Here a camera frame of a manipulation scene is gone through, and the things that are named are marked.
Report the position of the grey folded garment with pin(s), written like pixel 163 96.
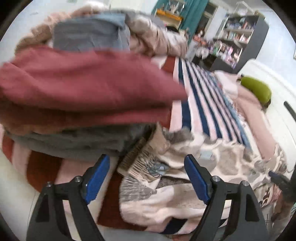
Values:
pixel 86 144

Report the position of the dark bookshelf with items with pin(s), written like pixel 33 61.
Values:
pixel 239 39

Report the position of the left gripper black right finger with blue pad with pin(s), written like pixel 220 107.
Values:
pixel 245 220

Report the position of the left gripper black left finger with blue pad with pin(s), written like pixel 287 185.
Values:
pixel 59 202

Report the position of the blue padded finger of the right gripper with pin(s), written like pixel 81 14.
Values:
pixel 278 179

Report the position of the white bed headboard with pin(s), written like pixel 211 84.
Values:
pixel 282 104

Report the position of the blue denim folded garment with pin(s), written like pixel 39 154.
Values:
pixel 101 31

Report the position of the teal curtain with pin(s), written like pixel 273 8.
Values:
pixel 190 11

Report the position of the yellow topped white shelf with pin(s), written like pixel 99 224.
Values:
pixel 168 18

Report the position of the pink striped duvet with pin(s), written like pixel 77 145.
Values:
pixel 146 34

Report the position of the maroon folded garment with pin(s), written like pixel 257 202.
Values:
pixel 44 90

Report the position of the cream patterned pajama pant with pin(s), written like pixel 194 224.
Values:
pixel 156 189

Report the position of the striped plush bed blanket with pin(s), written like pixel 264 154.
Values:
pixel 207 111

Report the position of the glass display case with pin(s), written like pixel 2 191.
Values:
pixel 175 6

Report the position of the green plush toy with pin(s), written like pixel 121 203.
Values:
pixel 260 89

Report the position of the pink striped pillow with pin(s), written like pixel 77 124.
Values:
pixel 251 113

